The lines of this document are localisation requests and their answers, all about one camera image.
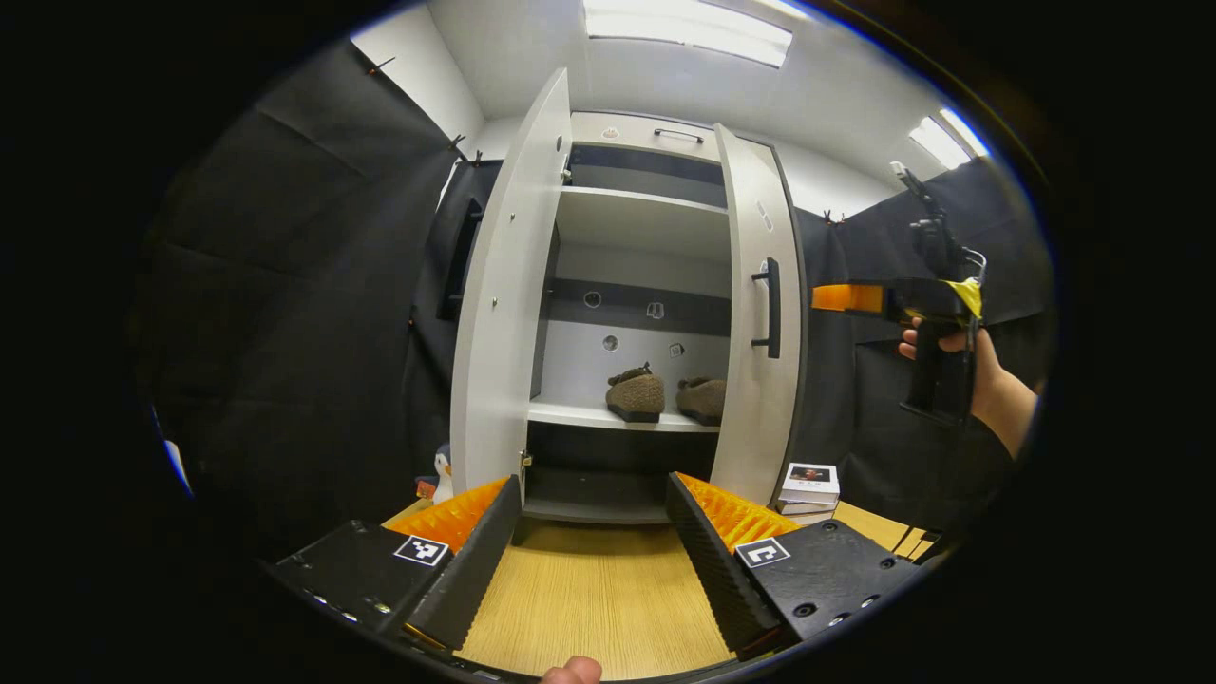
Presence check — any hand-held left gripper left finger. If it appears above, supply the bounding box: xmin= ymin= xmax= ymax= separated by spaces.
xmin=266 ymin=475 xmax=523 ymax=656

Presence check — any large ceiling light panel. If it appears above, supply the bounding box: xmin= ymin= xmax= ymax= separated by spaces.
xmin=581 ymin=0 xmax=794 ymax=69

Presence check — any white book photo cover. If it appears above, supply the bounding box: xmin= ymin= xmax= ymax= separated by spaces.
xmin=781 ymin=463 xmax=842 ymax=507

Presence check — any white cabinet drawer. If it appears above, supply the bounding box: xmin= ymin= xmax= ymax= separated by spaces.
xmin=570 ymin=112 xmax=731 ymax=159

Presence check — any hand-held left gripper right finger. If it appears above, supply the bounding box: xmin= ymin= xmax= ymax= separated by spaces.
xmin=665 ymin=472 xmax=927 ymax=661

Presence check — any brown fuzzy shoe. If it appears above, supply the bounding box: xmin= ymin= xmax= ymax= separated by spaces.
xmin=676 ymin=376 xmax=728 ymax=427
xmin=606 ymin=363 xmax=666 ymax=424

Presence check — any white cabinet door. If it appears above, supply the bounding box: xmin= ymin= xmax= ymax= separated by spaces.
xmin=711 ymin=123 xmax=808 ymax=509
xmin=437 ymin=66 xmax=574 ymax=495

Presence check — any white shoe cabinet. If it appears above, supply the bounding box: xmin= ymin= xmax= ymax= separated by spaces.
xmin=522 ymin=112 xmax=810 ymax=526

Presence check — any small ceiling light panel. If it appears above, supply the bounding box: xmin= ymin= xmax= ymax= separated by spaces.
xmin=940 ymin=107 xmax=992 ymax=159
xmin=907 ymin=116 xmax=970 ymax=172

